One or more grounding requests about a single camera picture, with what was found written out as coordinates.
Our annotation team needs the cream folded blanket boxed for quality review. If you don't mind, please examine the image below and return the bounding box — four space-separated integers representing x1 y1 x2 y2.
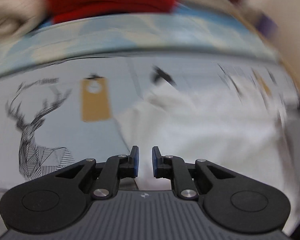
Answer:
0 0 48 40

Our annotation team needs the white t-shirt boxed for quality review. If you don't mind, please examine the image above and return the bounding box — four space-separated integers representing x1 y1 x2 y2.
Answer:
116 84 300 234

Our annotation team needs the blue leaf pattern folded sheet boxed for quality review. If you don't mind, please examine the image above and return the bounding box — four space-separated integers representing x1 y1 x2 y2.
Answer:
0 10 279 78

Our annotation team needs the grey deer print bedsheet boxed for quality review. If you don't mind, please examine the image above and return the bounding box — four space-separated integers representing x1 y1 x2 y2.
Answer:
0 55 300 240

